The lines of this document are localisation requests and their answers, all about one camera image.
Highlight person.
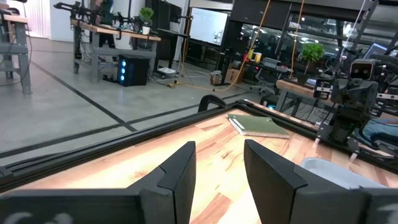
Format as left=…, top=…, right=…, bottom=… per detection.
left=91, top=0, right=116, bottom=50

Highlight large leafy potted plant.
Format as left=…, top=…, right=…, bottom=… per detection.
left=296, top=41, right=326, bottom=85

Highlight black computer tower blue lights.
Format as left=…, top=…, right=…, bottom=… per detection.
left=117, top=53, right=150, bottom=88

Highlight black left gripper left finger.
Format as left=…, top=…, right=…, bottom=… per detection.
left=137, top=141, right=197, bottom=224

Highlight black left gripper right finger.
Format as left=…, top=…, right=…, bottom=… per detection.
left=243, top=138, right=368, bottom=224

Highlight small plant in white pot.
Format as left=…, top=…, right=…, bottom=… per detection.
left=138, top=6, right=155, bottom=36

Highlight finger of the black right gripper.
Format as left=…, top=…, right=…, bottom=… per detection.
left=338, top=104, right=355, bottom=124
left=354, top=104, right=371, bottom=124

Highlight blue fabric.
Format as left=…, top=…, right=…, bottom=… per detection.
left=361, top=119, right=398, bottom=144

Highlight wooden top workbench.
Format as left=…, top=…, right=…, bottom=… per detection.
left=70, top=18, right=162, bottom=83

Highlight grey plastic tray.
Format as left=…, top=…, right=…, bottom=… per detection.
left=299, top=156, right=387, bottom=190

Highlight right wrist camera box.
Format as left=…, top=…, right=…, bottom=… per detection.
left=348, top=58, right=376, bottom=82

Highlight black table clamp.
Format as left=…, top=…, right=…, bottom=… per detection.
left=197, top=94, right=228, bottom=114

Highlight black aluminium table frame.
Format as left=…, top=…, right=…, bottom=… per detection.
left=0, top=98, right=398, bottom=194

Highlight green spiral notebook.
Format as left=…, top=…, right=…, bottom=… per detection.
left=227, top=113, right=292, bottom=139

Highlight orange hanging cable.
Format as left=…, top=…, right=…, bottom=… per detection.
left=185, top=0, right=272, bottom=93

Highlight large white display screen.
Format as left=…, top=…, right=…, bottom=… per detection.
left=188, top=6, right=230, bottom=47

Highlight grey metal workbench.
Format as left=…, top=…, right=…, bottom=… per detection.
left=0, top=11, right=34, bottom=95

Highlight cardboard box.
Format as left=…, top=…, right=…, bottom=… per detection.
left=224, top=67, right=246, bottom=85

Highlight wooden side table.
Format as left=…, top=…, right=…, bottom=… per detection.
left=275, top=78, right=337, bottom=113

